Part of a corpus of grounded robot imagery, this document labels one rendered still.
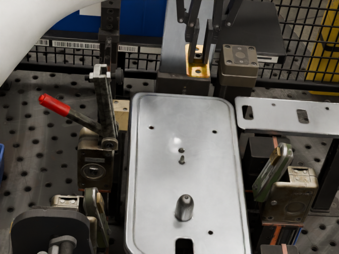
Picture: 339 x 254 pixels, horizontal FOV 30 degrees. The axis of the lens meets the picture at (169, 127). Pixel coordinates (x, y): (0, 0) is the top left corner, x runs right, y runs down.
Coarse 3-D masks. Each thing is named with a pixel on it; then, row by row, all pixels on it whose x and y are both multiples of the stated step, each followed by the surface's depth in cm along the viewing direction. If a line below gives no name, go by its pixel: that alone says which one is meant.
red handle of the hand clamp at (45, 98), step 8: (40, 96) 110; (48, 96) 110; (40, 104) 110; (48, 104) 110; (56, 104) 111; (64, 104) 112; (56, 112) 112; (64, 112) 112; (72, 112) 113; (80, 120) 113; (88, 120) 114; (88, 128) 115; (96, 128) 115
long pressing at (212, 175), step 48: (144, 96) 135; (192, 96) 137; (144, 144) 125; (192, 144) 126; (144, 192) 116; (192, 192) 117; (240, 192) 119; (144, 240) 109; (192, 240) 110; (240, 240) 111
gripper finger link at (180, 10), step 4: (176, 0) 96; (180, 0) 96; (176, 4) 96; (180, 4) 96; (180, 8) 97; (180, 12) 97; (184, 12) 97; (180, 16) 98; (184, 16) 98; (180, 20) 98; (184, 20) 98
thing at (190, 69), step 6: (186, 48) 107; (198, 48) 108; (186, 54) 106; (198, 54) 105; (186, 60) 105; (198, 60) 104; (186, 66) 104; (192, 66) 104; (198, 66) 104; (204, 66) 104; (192, 72) 103; (204, 72) 103
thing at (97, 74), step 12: (96, 72) 106; (108, 72) 107; (120, 72) 106; (96, 84) 106; (108, 84) 110; (120, 84) 107; (96, 96) 108; (108, 96) 108; (108, 108) 110; (108, 120) 112; (108, 132) 114
